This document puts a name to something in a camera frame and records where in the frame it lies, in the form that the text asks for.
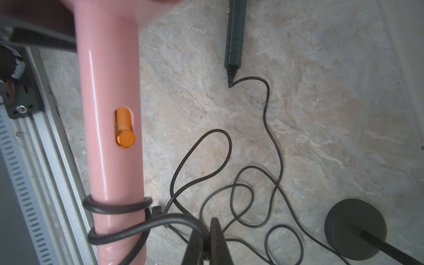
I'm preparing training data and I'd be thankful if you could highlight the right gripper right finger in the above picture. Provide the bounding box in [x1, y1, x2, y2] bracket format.
[209, 218, 234, 265]

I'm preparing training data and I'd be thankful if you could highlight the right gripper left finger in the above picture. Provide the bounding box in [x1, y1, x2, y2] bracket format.
[181, 230, 204, 265]

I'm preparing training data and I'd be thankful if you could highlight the pink hair dryer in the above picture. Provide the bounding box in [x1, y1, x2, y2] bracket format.
[65, 1, 177, 265]

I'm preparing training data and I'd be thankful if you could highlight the left green hair dryer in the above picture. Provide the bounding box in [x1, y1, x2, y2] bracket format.
[224, 0, 247, 85]

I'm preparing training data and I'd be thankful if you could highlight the microphone on black stand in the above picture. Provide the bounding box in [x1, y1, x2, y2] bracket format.
[324, 198, 422, 265]

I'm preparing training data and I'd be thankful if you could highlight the right green dryer cord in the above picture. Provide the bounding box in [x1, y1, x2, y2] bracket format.
[163, 129, 305, 265]

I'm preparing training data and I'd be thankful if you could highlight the green dryer cord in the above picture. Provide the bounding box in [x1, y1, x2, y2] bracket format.
[163, 129, 305, 265]
[198, 77, 352, 265]

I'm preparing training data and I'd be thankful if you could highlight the aluminium rail frame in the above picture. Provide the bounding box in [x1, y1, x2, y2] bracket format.
[1, 47, 97, 265]

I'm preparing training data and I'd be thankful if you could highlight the left green dryer cord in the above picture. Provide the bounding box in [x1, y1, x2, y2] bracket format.
[198, 77, 352, 265]

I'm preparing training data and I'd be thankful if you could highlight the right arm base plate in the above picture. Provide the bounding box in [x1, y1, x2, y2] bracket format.
[1, 45, 44, 119]

